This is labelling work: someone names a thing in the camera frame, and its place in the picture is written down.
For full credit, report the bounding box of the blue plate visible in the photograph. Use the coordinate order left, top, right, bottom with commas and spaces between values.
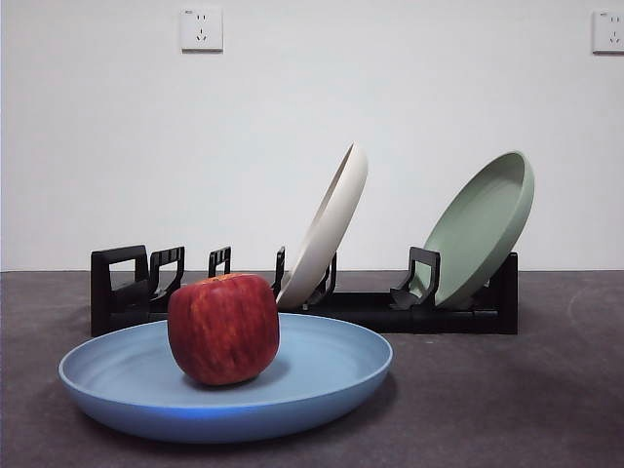
58, 312, 394, 444

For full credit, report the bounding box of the red apple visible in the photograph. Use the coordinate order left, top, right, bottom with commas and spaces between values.
167, 272, 281, 387

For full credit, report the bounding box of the beige plate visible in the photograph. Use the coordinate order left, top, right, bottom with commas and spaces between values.
275, 141, 370, 309

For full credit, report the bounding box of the black plate rack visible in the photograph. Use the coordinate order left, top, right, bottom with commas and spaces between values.
90, 245, 519, 337

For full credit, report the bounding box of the green plate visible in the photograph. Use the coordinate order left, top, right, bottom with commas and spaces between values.
415, 150, 536, 309

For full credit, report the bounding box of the white wall socket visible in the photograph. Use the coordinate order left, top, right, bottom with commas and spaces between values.
179, 6, 225, 54
592, 10, 624, 56

